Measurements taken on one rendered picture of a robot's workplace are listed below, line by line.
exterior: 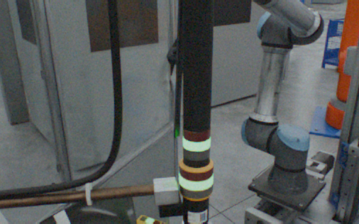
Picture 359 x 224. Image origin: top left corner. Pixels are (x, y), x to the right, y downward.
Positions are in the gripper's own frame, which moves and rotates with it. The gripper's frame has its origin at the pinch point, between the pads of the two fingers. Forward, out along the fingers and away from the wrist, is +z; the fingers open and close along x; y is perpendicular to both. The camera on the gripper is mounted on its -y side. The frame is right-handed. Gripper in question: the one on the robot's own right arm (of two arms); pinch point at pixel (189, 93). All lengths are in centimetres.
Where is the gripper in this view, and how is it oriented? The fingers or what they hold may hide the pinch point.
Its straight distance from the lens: 98.9
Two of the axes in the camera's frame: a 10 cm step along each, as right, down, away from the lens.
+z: 0.1, 9.3, 3.7
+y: 4.5, -3.4, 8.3
